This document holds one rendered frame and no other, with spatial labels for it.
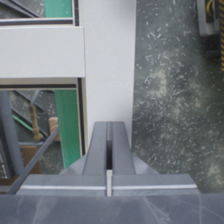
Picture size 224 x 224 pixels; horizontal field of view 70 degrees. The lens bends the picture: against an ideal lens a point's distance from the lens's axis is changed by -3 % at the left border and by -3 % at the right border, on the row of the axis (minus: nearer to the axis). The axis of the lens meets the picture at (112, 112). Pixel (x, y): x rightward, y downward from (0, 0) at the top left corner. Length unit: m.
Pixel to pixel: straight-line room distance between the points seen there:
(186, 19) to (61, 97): 1.06
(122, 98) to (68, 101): 0.10
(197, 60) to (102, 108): 1.10
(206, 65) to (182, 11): 0.37
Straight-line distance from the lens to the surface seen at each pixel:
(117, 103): 0.15
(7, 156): 0.71
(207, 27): 1.10
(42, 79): 0.22
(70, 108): 0.23
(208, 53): 1.15
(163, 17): 1.16
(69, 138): 0.25
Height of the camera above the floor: 1.08
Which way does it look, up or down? 73 degrees down
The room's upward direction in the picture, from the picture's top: 178 degrees clockwise
